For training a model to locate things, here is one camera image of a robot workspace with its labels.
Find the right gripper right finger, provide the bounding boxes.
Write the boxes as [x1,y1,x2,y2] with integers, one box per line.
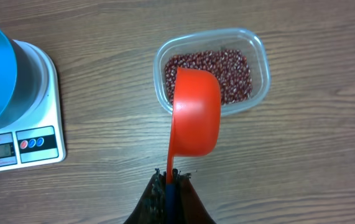
[172,169,216,224]

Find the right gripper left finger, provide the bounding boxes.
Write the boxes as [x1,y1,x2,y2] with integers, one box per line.
[124,168,166,224]

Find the red scoop with blue handle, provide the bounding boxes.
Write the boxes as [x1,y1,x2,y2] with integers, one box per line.
[165,67,221,223]

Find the white digital kitchen scale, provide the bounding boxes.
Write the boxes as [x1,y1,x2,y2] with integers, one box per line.
[0,40,67,171]

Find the blue metal bowl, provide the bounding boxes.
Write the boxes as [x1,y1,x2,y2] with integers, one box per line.
[0,30,44,129]

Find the red beans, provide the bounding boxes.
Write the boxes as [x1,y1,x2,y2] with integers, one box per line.
[164,49,252,105]

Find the clear plastic container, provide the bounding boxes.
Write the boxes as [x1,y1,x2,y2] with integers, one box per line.
[153,28,271,116]

